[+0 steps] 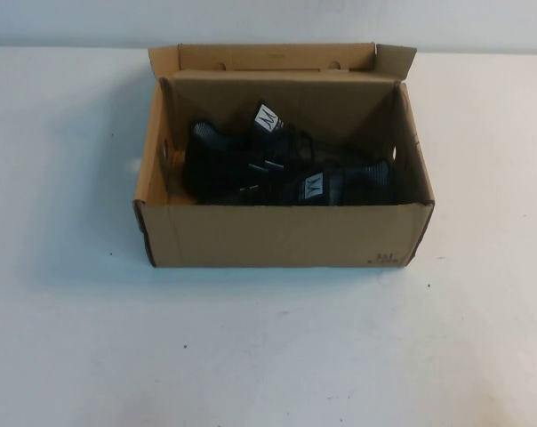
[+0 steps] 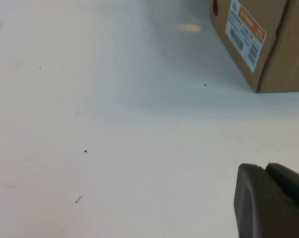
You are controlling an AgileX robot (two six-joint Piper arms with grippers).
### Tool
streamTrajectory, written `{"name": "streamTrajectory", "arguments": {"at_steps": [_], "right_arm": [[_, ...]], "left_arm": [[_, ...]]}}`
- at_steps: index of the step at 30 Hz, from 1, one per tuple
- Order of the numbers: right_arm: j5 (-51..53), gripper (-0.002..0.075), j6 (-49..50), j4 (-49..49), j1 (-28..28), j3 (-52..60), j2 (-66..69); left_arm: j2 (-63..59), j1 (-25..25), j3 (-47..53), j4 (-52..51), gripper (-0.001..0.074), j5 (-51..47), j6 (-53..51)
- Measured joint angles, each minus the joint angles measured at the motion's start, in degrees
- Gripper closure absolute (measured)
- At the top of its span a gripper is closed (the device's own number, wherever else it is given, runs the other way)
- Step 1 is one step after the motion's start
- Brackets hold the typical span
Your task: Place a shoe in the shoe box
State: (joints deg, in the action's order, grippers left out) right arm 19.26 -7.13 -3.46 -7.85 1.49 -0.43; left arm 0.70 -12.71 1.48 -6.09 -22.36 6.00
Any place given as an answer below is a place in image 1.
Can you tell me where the black sneaker with long lace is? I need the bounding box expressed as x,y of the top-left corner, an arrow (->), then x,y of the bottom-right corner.
196,159 -> 397,208

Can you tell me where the brown cardboard shoe box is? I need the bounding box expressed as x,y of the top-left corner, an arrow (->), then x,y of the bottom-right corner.
132,43 -> 437,270

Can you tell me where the black sneaker with white label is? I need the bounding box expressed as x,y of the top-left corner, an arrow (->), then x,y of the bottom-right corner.
183,101 -> 388,206

